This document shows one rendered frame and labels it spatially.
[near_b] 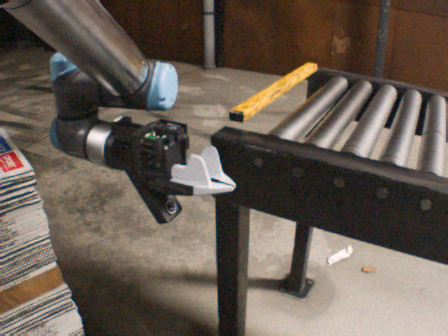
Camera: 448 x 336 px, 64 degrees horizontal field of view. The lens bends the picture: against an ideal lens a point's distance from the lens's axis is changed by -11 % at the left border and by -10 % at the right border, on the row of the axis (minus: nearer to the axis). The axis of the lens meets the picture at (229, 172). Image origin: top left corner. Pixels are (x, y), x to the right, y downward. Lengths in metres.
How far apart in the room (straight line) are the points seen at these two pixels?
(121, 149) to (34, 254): 0.22
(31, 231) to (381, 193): 0.51
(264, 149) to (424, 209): 0.25
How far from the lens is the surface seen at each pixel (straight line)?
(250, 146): 0.62
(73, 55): 0.48
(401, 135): 0.73
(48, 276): 0.67
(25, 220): 0.60
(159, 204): 0.64
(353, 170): 0.58
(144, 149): 0.58
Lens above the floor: 1.06
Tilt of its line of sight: 29 degrees down
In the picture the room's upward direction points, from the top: straight up
